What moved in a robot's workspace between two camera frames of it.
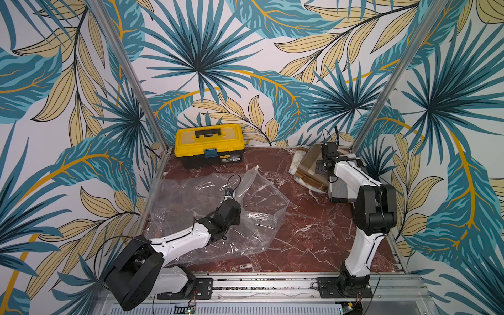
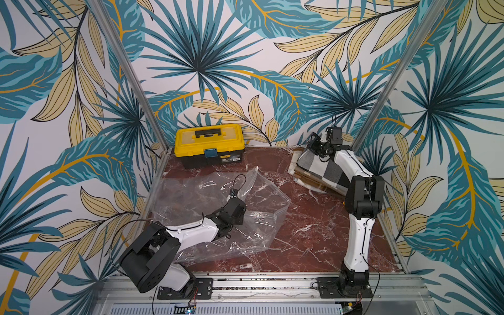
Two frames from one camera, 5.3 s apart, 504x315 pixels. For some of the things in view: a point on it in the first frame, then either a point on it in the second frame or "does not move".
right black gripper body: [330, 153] → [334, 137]
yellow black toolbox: [209, 144] does not move
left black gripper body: [235, 222] does not move
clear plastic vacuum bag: [241, 209] does not move
